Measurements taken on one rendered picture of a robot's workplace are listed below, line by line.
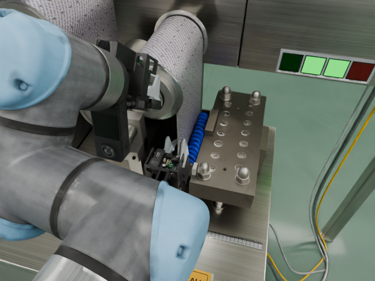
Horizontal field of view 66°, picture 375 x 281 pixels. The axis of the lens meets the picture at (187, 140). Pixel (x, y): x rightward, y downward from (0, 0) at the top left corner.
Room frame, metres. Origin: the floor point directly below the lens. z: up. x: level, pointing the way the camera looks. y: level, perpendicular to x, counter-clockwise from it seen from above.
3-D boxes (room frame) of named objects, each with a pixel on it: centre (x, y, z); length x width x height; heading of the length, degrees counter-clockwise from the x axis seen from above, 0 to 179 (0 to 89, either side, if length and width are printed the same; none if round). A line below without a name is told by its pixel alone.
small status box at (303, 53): (0.70, -0.38, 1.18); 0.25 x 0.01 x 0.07; 75
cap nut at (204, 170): (0.44, -0.04, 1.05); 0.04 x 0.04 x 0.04
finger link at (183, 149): (0.45, 0.01, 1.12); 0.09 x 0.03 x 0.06; 164
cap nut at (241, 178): (0.43, -0.14, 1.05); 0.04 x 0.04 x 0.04
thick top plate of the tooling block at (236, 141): (0.59, -0.13, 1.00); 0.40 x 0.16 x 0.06; 165
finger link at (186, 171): (0.41, 0.02, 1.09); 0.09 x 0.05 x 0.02; 164
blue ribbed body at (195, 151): (0.58, -0.03, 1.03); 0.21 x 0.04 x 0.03; 165
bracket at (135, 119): (0.45, 0.13, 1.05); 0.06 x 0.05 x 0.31; 165
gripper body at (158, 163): (0.36, 0.05, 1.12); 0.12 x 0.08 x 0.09; 165
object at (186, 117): (0.59, -0.01, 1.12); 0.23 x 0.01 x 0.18; 165
